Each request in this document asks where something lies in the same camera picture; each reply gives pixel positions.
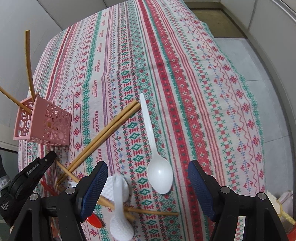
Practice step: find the pink perforated utensil holder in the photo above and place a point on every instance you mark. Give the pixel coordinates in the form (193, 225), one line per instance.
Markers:
(47, 124)

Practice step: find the wooden chopstick upright in holder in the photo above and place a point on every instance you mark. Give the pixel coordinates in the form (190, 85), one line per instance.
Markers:
(28, 64)

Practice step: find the white rice paddle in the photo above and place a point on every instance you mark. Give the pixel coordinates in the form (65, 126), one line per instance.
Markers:
(120, 227)
(101, 188)

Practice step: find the wooden chopstick pair lower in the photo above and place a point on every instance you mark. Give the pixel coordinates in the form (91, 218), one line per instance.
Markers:
(104, 141)

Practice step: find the red plastic spoon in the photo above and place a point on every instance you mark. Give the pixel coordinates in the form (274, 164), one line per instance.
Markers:
(93, 219)

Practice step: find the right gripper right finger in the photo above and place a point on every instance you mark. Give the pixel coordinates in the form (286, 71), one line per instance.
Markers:
(223, 206)

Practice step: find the wooden chopstick pair upper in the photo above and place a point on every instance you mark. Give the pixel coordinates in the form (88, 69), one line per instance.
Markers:
(101, 136)

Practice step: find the wooden chopstick leaning in holder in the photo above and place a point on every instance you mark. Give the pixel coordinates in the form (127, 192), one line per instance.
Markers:
(22, 106)

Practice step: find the wooden chopstick pair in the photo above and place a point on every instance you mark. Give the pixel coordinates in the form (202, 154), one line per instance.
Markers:
(104, 141)
(101, 136)

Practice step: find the patterned striped tablecloth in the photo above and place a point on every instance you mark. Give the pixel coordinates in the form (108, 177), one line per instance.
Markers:
(201, 108)

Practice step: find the white plastic spoon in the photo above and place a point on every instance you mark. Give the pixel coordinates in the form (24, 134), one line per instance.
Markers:
(159, 170)

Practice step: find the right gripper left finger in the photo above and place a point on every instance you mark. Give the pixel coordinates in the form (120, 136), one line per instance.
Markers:
(71, 207)

